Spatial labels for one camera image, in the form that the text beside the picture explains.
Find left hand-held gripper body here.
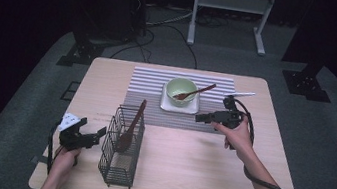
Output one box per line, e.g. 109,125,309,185
54,111,102,156

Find black stand base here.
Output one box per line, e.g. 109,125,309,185
279,57,337,104
56,37,107,73

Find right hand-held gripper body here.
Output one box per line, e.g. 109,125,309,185
211,87,258,133

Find black floor frame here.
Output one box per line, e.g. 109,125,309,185
60,79,81,103

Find brown wooden spoon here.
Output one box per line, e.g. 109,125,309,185
115,96,148,157
172,76,218,106

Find person's left hand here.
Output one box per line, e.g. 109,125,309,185
50,143,83,177

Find grey striped placemat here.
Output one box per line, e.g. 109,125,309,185
120,62,239,138

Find white metal stand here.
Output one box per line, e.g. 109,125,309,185
185,0,280,58

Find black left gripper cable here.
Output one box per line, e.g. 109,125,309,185
42,119,67,177

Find black floor cables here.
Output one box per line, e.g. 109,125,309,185
109,0,233,75

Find person's right hand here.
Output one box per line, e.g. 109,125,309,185
205,110,261,165

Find green bowl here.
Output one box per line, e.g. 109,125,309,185
163,74,201,111

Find black wire basket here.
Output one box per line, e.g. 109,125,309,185
94,102,149,189

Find white square plate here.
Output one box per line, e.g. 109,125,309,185
158,82,203,117

